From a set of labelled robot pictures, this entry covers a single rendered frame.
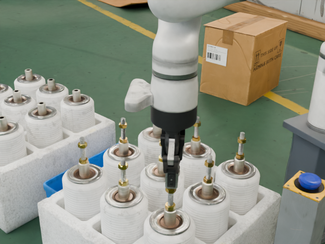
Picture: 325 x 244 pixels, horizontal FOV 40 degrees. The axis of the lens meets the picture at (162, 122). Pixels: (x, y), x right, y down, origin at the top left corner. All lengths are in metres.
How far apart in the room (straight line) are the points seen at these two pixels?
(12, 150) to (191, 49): 0.65
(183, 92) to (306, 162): 0.53
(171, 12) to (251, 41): 1.21
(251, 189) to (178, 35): 0.44
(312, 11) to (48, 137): 2.17
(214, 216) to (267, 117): 0.98
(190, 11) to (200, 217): 0.44
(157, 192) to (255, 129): 0.83
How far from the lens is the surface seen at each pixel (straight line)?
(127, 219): 0.88
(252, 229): 0.99
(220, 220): 0.92
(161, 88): 0.67
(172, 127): 0.69
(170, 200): 0.81
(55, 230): 1.02
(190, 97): 0.68
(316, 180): 0.87
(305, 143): 1.11
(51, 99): 1.37
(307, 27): 2.98
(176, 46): 0.65
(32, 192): 1.24
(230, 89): 1.91
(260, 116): 1.83
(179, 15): 0.62
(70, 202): 0.98
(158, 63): 0.66
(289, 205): 0.88
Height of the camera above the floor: 0.79
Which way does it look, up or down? 27 degrees down
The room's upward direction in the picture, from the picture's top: 1 degrees clockwise
